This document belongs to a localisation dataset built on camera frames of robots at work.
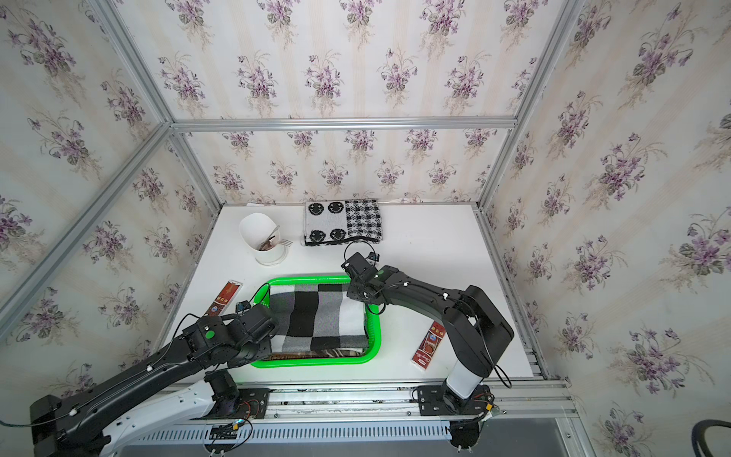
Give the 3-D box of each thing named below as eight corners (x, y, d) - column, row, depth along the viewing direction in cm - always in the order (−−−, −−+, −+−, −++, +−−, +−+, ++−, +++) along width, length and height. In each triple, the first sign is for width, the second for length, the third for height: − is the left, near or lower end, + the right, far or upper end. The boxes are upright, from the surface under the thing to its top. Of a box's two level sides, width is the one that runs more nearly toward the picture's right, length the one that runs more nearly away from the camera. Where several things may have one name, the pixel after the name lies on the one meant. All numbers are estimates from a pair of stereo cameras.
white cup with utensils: (251, 266, 103) (234, 236, 90) (258, 243, 110) (244, 212, 97) (286, 266, 103) (274, 237, 90) (291, 243, 110) (281, 213, 97)
